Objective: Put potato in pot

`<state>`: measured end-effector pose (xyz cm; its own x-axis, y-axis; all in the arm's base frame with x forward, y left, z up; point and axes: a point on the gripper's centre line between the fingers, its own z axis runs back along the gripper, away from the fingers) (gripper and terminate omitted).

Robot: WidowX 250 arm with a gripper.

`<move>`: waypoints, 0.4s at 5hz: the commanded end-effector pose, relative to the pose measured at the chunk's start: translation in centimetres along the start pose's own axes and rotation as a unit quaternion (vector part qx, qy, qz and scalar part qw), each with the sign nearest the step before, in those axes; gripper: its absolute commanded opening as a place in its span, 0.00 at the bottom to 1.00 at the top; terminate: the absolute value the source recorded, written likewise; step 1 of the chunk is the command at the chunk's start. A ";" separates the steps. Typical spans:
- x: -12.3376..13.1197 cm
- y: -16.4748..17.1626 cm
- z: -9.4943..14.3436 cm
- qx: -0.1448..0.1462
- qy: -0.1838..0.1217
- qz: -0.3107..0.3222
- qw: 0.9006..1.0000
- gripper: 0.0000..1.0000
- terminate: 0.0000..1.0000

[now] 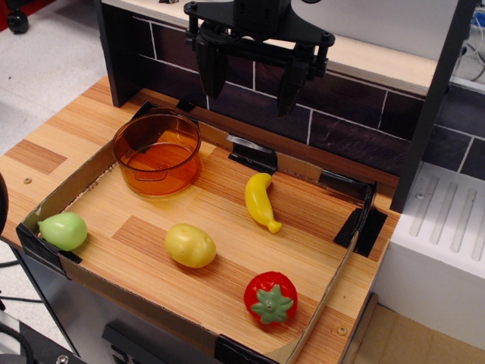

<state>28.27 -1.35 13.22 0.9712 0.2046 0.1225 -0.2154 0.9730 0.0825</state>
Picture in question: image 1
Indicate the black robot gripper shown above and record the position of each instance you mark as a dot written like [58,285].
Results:
[264,31]

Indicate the yellow toy potato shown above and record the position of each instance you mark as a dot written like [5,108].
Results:
[190,246]

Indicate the transparent orange plastic pot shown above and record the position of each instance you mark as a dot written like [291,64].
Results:
[158,152]

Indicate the cardboard fence with black tape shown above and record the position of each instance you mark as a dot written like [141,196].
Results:
[121,291]

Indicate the yellow toy banana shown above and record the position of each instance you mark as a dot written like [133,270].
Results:
[258,203]

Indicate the red toy strawberry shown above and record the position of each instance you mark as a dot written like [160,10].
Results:
[271,298]

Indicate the black caster wheel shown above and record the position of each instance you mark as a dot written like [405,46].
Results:
[17,22]

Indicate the green toy pear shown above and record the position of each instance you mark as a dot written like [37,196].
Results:
[66,230]

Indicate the white ridged sink drainboard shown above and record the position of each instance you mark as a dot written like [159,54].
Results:
[433,269]

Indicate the dark shelf frame with backsplash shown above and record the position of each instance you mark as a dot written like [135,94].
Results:
[354,126]

